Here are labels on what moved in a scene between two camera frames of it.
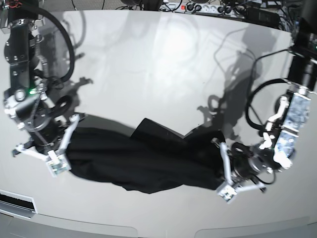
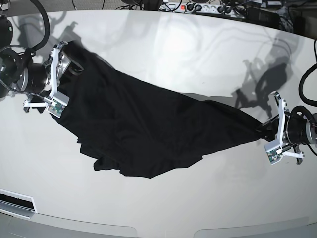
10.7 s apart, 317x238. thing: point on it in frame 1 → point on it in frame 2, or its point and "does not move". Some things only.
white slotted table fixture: x=17 y=204 does not move
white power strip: x=204 y=8 does not move
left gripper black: x=44 y=125 → x=38 y=76
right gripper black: x=248 y=162 → x=296 y=125
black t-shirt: x=154 y=158 → x=142 y=128
